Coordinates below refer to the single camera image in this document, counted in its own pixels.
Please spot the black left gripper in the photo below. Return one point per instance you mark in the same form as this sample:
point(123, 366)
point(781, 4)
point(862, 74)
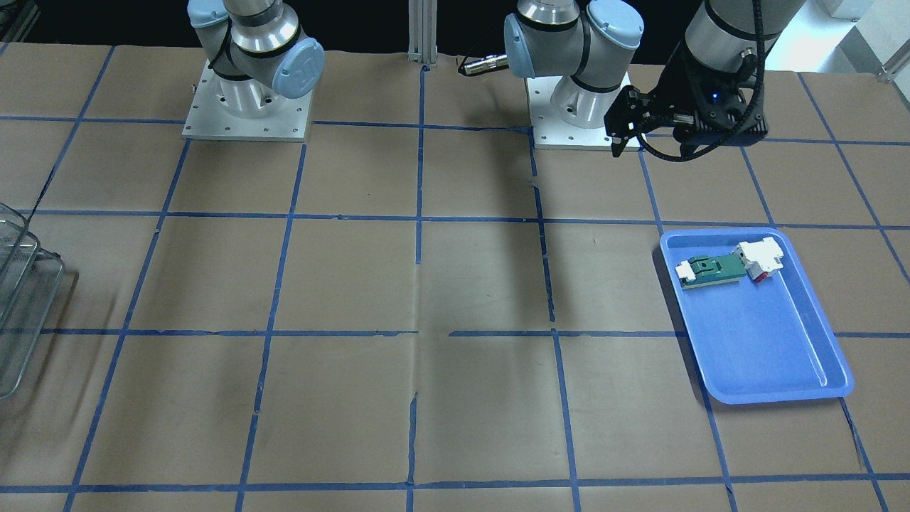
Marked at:
point(675, 94)

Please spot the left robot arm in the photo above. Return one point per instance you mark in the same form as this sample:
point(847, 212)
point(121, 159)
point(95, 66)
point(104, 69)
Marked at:
point(595, 45)

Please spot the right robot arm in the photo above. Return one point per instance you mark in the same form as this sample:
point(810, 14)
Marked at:
point(258, 53)

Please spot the green terminal block module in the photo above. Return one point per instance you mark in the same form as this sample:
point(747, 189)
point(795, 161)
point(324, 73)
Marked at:
point(704, 270)

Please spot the white circuit breaker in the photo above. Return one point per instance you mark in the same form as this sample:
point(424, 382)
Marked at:
point(760, 259)

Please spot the blue plastic tray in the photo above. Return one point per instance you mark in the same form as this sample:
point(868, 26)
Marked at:
point(757, 342)

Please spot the aluminium frame post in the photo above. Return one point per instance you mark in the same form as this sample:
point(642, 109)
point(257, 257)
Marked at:
point(422, 18)

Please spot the metal wire mesh shelf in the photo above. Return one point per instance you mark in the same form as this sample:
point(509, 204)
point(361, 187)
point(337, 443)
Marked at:
point(30, 278)

